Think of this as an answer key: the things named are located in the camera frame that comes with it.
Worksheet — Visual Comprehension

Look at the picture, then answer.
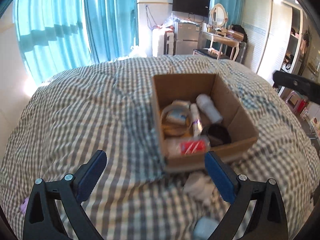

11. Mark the floss pick jar red blue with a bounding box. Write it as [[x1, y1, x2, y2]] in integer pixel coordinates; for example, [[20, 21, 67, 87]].
[[165, 136, 211, 158]]

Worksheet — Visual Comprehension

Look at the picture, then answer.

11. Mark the white bottle with ring cap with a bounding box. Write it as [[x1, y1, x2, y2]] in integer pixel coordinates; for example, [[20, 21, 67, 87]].
[[196, 94, 223, 124]]

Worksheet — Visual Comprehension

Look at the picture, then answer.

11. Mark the white purple cream tube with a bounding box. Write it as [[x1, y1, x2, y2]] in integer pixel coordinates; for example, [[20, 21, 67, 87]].
[[190, 103, 202, 137]]

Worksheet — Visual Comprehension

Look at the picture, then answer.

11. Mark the small blue label jar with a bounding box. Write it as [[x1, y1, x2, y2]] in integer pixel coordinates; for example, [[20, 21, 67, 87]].
[[166, 100, 191, 125]]

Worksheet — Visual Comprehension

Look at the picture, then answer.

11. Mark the beige tape roll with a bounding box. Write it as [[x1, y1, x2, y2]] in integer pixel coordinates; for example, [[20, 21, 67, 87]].
[[160, 104, 192, 137]]

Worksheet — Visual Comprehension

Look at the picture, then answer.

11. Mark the purple small object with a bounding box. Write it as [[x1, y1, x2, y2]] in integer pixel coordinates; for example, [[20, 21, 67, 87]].
[[20, 197, 29, 215]]

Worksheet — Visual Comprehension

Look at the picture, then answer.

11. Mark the light blue small case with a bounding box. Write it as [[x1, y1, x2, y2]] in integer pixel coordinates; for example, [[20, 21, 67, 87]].
[[192, 217, 219, 240]]

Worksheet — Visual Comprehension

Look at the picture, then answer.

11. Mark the white wardrobe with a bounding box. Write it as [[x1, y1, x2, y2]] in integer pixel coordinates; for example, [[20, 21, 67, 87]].
[[241, 0, 304, 95]]

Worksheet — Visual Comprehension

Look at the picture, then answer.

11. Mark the white crumpled cloth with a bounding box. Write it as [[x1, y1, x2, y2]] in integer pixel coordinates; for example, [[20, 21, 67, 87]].
[[183, 172, 217, 206]]

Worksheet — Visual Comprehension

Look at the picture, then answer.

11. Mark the black round object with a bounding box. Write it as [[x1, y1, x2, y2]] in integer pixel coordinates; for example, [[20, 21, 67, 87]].
[[201, 124, 232, 147]]

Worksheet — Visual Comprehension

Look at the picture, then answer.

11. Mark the white vanity table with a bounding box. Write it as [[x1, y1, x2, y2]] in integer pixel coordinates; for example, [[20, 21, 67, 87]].
[[197, 31, 240, 61]]

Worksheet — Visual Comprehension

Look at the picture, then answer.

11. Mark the cardboard box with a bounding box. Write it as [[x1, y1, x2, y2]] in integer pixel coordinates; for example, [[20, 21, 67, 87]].
[[152, 74, 258, 173]]

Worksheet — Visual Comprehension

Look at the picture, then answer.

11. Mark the oval vanity mirror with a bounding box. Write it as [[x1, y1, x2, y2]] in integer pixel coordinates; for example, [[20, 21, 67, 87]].
[[209, 3, 228, 28]]

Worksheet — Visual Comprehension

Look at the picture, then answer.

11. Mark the checkered bed duvet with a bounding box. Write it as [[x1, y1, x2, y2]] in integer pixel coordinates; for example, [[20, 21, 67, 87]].
[[1, 56, 319, 239]]

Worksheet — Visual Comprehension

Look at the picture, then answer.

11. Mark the silver mini fridge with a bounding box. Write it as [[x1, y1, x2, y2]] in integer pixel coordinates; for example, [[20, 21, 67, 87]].
[[174, 21, 200, 55]]

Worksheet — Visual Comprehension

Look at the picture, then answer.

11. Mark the white suitcase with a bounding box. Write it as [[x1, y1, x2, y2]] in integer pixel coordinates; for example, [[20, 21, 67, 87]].
[[152, 28, 174, 57]]

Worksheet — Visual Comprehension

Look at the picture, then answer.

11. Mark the teal curtain left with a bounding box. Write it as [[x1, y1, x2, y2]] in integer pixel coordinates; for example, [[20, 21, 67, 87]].
[[14, 0, 92, 84]]

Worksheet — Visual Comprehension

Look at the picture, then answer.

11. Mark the teal curtain middle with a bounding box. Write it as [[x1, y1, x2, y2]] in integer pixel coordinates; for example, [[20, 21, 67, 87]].
[[84, 0, 139, 63]]

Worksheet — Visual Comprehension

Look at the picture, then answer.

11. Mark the black wall television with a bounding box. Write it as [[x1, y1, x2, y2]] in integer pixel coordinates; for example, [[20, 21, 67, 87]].
[[172, 0, 210, 17]]

